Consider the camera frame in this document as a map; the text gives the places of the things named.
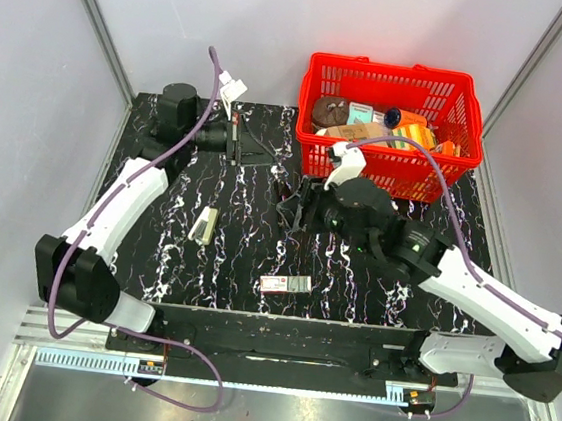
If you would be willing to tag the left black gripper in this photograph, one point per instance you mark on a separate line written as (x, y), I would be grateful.
(242, 147)

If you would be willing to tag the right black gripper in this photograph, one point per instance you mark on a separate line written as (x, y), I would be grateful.
(294, 209)

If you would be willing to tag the red white staples box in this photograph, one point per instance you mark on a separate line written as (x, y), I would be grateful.
(285, 284)

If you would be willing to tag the beige stapler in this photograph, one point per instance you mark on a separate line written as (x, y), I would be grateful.
(202, 230)

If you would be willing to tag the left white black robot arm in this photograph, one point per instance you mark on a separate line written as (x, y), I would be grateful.
(74, 269)

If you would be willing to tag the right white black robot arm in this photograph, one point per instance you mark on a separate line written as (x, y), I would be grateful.
(525, 346)

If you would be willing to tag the brown round bun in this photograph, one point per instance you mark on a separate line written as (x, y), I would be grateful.
(330, 111)

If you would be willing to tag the black marble pattern mat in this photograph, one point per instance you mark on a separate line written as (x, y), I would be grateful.
(157, 262)

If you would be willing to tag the brown cardboard box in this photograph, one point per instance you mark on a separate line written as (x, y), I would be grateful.
(355, 132)

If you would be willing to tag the red plastic basket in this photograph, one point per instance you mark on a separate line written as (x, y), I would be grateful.
(445, 98)

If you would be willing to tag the teal white small box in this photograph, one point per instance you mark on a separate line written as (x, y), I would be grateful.
(360, 113)

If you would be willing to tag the orange bottle blue cap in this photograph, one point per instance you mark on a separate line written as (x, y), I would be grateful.
(395, 117)

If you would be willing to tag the yellow green striped box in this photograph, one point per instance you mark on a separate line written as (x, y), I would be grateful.
(421, 134)

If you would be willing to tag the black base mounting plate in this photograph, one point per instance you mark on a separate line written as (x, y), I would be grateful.
(256, 351)

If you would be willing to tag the orange packet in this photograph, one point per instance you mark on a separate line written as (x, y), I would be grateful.
(448, 148)

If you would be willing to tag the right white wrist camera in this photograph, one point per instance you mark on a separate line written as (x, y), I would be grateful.
(348, 162)

